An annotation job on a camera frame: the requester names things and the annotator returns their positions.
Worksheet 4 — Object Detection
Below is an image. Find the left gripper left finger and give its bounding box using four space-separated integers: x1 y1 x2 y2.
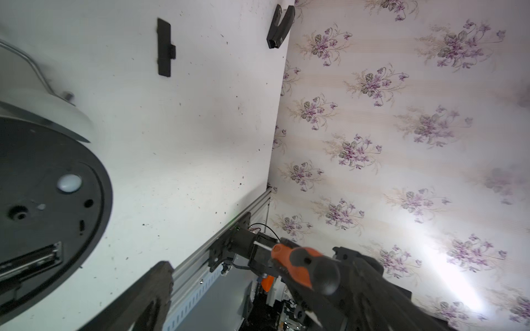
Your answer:
81 261 174 331

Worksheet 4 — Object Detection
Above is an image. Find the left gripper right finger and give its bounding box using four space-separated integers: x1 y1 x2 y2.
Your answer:
285 247 450 330

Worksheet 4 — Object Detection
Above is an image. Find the orange handled screwdriver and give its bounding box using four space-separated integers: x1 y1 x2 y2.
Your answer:
248 240 341 296

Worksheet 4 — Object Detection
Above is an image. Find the white twin bell alarm clock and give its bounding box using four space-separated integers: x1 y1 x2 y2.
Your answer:
1 41 113 324

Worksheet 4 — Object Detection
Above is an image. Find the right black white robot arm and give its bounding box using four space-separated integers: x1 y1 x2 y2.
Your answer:
229 228 288 330

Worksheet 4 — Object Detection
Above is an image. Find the black stapler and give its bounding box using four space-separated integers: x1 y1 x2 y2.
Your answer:
266 5 295 49

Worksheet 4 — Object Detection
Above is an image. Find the aluminium mounting rail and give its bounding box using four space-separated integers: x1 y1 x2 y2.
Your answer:
162 188 272 330

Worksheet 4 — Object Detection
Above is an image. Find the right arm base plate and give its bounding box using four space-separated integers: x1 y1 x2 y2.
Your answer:
208 212 252 273

